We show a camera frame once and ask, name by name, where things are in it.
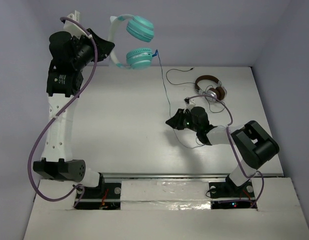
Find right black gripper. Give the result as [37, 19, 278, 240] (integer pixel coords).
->
[165, 108, 200, 133]

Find teal cat-ear headphones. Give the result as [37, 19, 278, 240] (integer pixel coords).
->
[107, 14, 156, 70]

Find blue headphone cable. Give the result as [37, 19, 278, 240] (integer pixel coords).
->
[152, 48, 208, 150]

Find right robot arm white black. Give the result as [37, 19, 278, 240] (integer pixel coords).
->
[165, 106, 280, 197]

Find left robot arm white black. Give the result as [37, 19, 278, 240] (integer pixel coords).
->
[31, 28, 115, 197]

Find brown silver headphones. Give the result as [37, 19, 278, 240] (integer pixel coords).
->
[194, 75, 227, 103]

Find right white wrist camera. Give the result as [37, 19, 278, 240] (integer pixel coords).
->
[183, 97, 196, 113]

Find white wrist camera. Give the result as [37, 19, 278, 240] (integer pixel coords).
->
[63, 9, 87, 36]
[183, 97, 196, 113]

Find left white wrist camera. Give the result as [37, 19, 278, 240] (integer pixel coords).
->
[63, 9, 87, 36]

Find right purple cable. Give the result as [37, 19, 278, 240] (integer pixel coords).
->
[188, 93, 265, 209]

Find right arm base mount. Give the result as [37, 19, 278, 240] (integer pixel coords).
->
[205, 177, 258, 210]

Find metal rail front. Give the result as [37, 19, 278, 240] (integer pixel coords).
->
[101, 171, 285, 180]

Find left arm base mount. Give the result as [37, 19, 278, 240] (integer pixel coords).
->
[74, 173, 122, 211]

